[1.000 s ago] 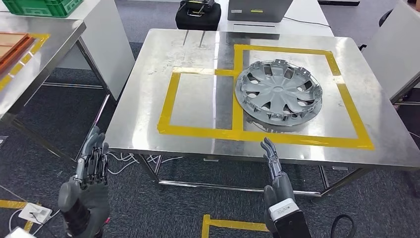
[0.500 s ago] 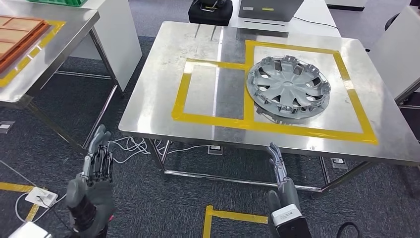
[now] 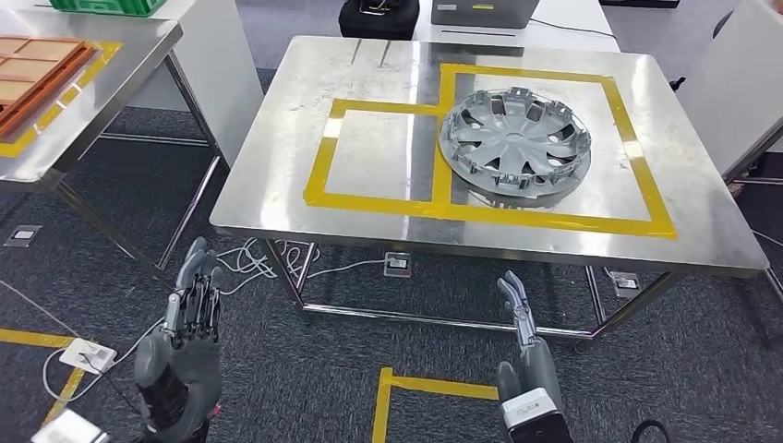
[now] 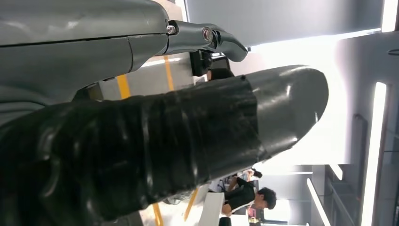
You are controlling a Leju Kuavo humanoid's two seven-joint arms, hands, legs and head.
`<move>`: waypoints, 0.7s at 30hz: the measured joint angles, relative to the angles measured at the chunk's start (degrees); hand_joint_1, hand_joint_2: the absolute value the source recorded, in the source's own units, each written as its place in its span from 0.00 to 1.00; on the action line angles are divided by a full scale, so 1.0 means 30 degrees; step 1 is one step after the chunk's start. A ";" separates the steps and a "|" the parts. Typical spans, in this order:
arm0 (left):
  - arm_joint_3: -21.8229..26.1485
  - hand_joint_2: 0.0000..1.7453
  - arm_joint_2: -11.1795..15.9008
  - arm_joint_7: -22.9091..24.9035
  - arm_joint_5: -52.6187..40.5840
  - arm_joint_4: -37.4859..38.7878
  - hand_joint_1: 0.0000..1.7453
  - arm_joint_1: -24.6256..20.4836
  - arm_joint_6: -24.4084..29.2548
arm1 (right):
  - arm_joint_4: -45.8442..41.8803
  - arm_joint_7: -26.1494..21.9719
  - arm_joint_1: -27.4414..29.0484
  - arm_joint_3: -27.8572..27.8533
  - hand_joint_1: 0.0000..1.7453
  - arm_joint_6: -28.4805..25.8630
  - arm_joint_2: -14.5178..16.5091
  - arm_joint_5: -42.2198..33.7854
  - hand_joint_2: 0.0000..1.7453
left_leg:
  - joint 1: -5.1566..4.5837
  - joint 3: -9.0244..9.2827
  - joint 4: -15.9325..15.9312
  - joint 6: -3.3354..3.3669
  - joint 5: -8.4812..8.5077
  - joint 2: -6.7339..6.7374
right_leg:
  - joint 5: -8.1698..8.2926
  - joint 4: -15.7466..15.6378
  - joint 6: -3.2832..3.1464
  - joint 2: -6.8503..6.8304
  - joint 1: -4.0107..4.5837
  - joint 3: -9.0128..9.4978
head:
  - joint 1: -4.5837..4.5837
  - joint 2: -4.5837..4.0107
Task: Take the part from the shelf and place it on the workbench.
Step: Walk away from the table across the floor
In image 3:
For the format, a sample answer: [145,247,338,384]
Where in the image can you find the white desk panel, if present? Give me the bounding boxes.
[674,0,783,180]
[126,0,266,171]

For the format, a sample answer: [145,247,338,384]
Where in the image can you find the white desk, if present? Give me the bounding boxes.
[413,0,622,54]

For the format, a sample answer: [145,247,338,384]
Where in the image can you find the white power strip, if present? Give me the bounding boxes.
[58,337,118,376]

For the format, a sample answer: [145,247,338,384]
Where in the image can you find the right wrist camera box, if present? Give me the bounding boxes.
[500,386,574,443]

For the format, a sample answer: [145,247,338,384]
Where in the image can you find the grey laptop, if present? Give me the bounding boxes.
[430,0,541,30]

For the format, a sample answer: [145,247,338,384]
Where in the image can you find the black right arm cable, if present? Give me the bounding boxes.
[630,418,671,443]

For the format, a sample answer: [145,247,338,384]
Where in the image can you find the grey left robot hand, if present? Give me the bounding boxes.
[133,236,225,439]

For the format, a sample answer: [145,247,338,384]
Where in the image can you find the yellow tape on table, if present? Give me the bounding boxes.
[0,41,124,160]

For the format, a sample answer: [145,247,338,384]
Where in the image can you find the yellow tape on workbench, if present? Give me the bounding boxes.
[302,62,679,240]

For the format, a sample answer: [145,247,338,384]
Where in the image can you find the green plastic crate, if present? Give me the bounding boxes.
[47,0,168,18]

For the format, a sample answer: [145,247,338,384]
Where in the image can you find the black carry bag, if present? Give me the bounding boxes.
[337,0,422,42]

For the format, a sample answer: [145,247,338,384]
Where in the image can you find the steel floor outlet plate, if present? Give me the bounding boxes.
[382,251,413,280]
[3,224,43,249]
[604,268,643,300]

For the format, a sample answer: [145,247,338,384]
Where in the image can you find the grey plastic wheel cover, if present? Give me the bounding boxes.
[438,86,594,199]

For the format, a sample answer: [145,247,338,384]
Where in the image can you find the yellow floor tape square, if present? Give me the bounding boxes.
[370,366,500,443]
[0,327,94,429]

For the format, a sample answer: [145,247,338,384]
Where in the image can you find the white coiled floor cable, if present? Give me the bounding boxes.
[41,236,388,405]

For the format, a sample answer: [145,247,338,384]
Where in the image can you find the orange compartment tray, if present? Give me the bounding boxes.
[0,35,99,139]

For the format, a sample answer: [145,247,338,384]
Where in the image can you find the black laptop cable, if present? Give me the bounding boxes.
[528,18,604,40]

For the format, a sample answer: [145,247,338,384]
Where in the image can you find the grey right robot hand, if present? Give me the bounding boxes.
[495,270,564,409]

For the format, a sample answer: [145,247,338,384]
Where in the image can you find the steel workbench table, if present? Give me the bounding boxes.
[210,34,772,345]

